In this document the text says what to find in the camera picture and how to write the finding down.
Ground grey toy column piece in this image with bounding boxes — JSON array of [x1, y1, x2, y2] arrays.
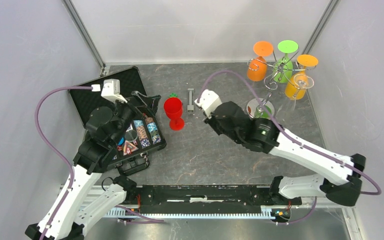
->
[[187, 88, 194, 113]]

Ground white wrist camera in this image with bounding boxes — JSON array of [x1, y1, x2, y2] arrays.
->
[[101, 79, 128, 104], [194, 89, 222, 119]]

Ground green plastic wine glass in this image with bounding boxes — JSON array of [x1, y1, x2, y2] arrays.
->
[[273, 39, 299, 84]]

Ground orange poker chip row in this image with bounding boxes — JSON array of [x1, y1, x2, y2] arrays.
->
[[133, 117, 155, 149]]

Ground blue round chip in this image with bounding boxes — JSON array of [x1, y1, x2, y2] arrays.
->
[[117, 137, 125, 146]]

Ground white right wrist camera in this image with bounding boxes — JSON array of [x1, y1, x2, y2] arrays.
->
[[194, 89, 222, 119]]

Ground orange plastic wine glass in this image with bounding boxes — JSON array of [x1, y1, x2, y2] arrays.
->
[[247, 41, 274, 82]]

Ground yellow plastic wine glass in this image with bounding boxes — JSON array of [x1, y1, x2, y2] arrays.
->
[[284, 54, 319, 101]]

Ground clear round dealer button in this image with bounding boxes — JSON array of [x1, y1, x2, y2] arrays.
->
[[124, 129, 138, 142]]

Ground black poker chip case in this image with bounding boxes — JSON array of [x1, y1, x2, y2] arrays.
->
[[68, 66, 167, 176]]

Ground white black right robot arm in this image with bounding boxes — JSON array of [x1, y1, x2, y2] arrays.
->
[[195, 99, 366, 207]]

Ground blue poker chip row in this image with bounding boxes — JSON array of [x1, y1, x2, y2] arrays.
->
[[147, 122, 162, 145]]

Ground triangular red dice holder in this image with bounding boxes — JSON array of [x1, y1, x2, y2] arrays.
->
[[122, 141, 139, 156]]

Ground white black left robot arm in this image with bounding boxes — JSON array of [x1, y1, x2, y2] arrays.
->
[[25, 91, 161, 240]]

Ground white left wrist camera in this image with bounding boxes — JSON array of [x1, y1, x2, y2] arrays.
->
[[101, 79, 128, 104]]

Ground chrome wire glass rack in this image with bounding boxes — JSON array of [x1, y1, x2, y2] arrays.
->
[[245, 61, 300, 123]]

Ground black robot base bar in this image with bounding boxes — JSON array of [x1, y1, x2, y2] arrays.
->
[[123, 184, 302, 214]]

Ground red plastic wine glass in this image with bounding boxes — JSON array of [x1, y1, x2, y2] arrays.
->
[[163, 97, 185, 131]]

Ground aluminium frame rail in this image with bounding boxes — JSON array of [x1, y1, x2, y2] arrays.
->
[[62, 0, 109, 77]]

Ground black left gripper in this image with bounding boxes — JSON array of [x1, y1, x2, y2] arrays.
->
[[110, 90, 162, 145]]

